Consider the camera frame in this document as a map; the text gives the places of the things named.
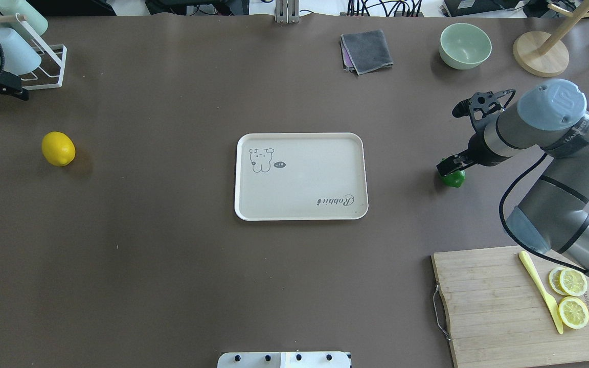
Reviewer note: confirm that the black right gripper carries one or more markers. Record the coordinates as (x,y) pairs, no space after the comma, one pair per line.
(478,151)

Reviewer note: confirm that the green lime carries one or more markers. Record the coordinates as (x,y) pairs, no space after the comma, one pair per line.
(454,180)

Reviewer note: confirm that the yellow lemon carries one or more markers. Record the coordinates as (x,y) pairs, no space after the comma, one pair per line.
(58,148)

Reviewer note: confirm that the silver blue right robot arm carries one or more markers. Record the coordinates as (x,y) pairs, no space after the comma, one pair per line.
(553,117)

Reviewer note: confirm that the cream rabbit tray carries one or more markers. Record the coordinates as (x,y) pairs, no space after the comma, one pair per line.
(300,176)

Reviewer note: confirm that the white cup rack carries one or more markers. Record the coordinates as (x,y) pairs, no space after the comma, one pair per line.
(50,73)

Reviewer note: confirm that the mint green cup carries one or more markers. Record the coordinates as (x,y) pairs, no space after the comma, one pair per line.
(36,20)

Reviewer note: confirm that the mint green bowl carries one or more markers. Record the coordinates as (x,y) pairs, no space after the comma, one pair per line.
(464,46)

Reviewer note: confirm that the wooden mug tree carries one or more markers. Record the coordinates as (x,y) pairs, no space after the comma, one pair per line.
(543,54)

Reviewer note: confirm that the lemon slice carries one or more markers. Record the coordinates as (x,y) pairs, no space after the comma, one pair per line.
(572,282)
(573,312)
(553,279)

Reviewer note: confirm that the grey folded cloth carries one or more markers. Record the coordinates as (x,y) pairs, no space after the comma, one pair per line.
(365,52)

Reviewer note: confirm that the bamboo cutting board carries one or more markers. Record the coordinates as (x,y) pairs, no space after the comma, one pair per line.
(495,316)

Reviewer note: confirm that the yellow plastic knife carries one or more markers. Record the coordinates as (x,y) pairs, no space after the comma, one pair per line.
(548,299)

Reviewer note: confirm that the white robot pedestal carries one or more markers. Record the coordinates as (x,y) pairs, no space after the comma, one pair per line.
(286,359)

